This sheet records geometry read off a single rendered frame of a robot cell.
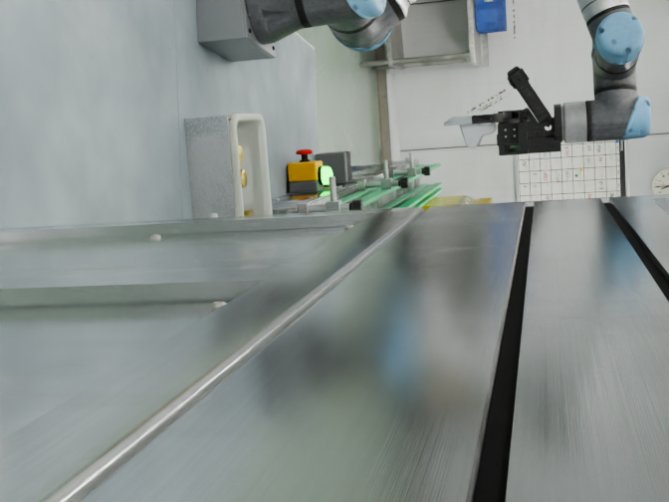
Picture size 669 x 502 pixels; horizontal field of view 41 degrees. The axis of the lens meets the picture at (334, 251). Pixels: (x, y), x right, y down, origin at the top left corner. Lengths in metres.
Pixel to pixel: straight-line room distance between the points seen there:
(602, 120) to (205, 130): 0.70
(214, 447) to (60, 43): 1.03
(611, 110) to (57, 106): 0.96
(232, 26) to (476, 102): 6.07
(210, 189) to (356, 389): 1.31
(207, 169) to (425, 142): 6.19
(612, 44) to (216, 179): 0.69
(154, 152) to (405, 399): 1.22
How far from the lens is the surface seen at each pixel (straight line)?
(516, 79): 1.70
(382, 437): 0.23
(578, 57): 7.66
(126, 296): 0.52
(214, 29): 1.67
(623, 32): 1.58
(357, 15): 1.68
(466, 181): 7.69
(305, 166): 2.13
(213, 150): 1.56
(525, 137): 1.69
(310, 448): 0.23
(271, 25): 1.69
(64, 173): 1.21
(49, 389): 0.35
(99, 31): 1.34
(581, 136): 1.70
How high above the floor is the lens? 1.35
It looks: 13 degrees down
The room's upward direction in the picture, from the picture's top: 88 degrees clockwise
